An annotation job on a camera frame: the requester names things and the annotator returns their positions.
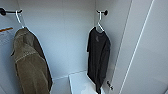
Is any black t-shirt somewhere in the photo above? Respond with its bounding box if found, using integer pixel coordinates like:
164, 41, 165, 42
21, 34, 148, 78
86, 26, 112, 94

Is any white wardrobe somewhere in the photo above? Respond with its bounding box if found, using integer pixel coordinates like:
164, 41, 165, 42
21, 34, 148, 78
0, 0, 134, 94

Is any small black hook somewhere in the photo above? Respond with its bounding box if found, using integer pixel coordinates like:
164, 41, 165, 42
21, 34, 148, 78
106, 79, 115, 92

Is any white wardrobe door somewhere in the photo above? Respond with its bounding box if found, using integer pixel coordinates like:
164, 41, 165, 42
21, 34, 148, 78
109, 0, 168, 94

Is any olive brown jacket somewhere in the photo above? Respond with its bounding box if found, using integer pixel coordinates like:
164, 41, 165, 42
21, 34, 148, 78
9, 26, 54, 94

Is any black hanging rod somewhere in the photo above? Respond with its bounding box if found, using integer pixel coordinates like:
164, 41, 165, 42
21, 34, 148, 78
96, 9, 109, 17
0, 7, 24, 17

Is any white clothes hanger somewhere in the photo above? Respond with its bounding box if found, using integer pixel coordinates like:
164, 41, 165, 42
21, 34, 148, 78
14, 9, 28, 32
93, 12, 108, 34

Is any white inner shelf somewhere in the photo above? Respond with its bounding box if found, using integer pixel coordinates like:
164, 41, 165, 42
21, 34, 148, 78
67, 70, 108, 94

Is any orange white warning sticker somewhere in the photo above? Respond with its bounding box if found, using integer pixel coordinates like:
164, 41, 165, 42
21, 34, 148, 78
0, 26, 15, 36

